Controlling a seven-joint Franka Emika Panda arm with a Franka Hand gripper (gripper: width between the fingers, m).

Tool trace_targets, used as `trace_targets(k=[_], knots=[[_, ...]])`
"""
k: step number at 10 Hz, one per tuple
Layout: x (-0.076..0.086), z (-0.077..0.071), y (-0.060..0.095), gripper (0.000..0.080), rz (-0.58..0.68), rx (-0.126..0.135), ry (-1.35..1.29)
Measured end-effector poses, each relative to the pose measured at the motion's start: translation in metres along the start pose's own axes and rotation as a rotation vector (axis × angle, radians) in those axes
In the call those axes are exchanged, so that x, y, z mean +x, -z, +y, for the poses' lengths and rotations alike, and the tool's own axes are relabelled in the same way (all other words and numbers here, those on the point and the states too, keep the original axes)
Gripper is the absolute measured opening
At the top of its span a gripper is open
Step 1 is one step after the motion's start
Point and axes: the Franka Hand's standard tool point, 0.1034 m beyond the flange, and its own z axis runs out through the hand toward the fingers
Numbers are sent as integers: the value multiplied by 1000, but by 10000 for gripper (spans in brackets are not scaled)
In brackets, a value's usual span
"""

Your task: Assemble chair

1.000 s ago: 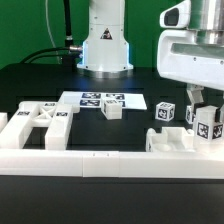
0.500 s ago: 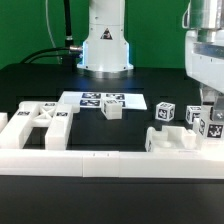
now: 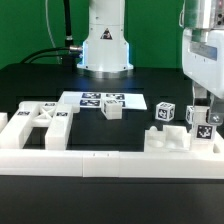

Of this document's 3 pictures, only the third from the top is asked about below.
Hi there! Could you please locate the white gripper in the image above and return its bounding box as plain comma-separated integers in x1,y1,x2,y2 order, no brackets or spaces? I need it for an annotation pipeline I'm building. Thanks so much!
182,29,224,126

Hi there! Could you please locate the white chair seat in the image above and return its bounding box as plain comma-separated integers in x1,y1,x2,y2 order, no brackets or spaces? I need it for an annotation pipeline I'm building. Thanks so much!
144,125,191,153

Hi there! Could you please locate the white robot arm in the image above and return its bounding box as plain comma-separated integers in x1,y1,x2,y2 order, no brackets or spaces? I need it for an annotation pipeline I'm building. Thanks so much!
78,0,224,126

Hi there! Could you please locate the white U-shaped obstacle fence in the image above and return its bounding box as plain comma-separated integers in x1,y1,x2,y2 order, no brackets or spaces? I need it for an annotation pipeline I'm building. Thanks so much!
0,112,224,178

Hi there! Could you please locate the white sheet with markers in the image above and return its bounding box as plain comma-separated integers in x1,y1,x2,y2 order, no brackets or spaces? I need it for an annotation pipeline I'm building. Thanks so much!
59,91,147,110

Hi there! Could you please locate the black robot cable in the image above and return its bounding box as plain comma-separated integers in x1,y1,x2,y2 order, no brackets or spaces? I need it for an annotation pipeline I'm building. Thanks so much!
20,0,84,64

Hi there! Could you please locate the white chair back frame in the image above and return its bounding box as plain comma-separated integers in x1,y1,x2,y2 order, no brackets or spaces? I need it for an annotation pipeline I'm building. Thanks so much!
0,101,80,150

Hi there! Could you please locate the thin white cable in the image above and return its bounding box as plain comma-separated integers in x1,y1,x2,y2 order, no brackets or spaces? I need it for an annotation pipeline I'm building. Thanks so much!
45,0,63,64

